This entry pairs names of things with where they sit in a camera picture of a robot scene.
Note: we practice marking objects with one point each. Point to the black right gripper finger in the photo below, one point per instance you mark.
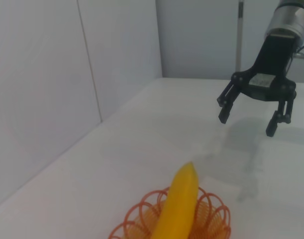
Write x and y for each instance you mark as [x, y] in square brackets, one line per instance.
[282, 114]
[226, 107]

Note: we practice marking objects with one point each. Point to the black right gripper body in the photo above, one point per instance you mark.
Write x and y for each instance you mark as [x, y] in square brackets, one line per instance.
[273, 64]

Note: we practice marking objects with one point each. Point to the yellow banana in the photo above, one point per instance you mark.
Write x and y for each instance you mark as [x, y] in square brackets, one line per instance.
[179, 211]

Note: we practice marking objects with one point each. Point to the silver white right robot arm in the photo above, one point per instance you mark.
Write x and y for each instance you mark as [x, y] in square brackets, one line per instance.
[286, 17]

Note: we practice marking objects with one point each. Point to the white vertical pole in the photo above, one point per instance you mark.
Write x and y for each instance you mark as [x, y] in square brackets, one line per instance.
[239, 37]

